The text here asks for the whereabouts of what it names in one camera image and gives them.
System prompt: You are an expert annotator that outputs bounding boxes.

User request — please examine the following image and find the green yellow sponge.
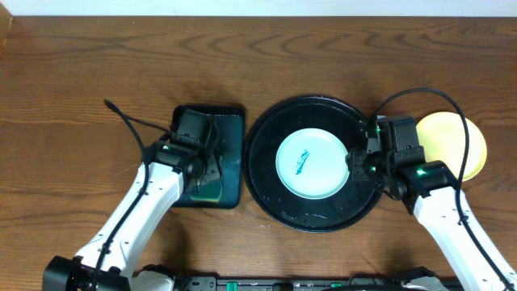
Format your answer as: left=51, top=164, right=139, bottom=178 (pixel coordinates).
left=191, top=181, right=223, bottom=203

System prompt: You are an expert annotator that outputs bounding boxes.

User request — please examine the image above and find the yellow plate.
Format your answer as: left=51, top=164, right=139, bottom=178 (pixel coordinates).
left=416, top=112, right=487, bottom=181

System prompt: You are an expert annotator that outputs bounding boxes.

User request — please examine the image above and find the black round tray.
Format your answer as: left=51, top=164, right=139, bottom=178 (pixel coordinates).
left=242, top=95, right=381, bottom=233

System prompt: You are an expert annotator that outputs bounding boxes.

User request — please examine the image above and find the light green plate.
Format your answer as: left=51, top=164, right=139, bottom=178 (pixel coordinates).
left=275, top=128, right=350, bottom=200

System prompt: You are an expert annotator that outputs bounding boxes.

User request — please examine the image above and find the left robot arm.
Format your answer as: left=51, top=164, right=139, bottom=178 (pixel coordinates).
left=42, top=140, right=220, bottom=290

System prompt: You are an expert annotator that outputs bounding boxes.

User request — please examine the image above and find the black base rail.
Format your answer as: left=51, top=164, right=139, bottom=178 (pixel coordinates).
left=140, top=264, right=463, bottom=291

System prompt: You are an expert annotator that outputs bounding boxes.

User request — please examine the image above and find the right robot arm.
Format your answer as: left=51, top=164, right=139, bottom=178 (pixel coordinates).
left=347, top=146, right=516, bottom=290

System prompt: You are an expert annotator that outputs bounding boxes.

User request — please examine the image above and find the black rectangular water tray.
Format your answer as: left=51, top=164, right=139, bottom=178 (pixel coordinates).
left=173, top=104, right=245, bottom=209

